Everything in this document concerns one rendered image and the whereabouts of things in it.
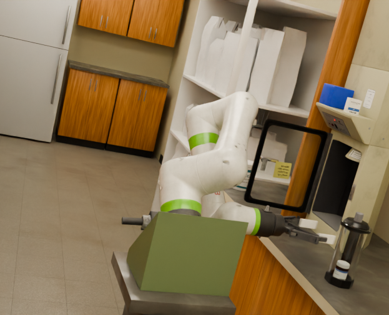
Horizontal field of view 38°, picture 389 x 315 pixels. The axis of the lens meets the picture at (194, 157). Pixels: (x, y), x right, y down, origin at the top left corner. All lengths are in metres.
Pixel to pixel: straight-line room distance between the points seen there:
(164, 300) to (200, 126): 0.72
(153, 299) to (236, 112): 0.72
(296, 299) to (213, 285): 0.55
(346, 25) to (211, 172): 1.22
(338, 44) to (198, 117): 0.86
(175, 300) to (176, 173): 0.39
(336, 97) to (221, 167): 0.96
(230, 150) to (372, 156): 0.86
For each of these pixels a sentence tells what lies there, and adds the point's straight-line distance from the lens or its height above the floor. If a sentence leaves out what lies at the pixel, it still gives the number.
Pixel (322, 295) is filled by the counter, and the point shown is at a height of 0.94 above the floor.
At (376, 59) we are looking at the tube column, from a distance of 2.51.
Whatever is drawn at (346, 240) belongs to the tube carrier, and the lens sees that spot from 2.08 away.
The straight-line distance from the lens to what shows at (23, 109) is 7.00.
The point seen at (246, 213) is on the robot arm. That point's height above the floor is 1.16.
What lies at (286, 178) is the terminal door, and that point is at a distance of 2.66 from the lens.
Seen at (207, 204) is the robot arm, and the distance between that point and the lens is 2.00.
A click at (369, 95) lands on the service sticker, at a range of 2.49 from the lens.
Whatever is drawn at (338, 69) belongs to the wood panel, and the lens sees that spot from 2.71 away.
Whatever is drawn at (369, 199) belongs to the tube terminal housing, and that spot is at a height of 1.19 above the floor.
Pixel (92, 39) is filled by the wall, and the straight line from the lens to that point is 7.59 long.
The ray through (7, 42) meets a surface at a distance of 6.90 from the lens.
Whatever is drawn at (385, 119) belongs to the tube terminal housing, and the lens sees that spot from 2.43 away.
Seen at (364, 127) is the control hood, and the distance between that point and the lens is 2.39.
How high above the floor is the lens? 1.67
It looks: 12 degrees down
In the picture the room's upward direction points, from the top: 14 degrees clockwise
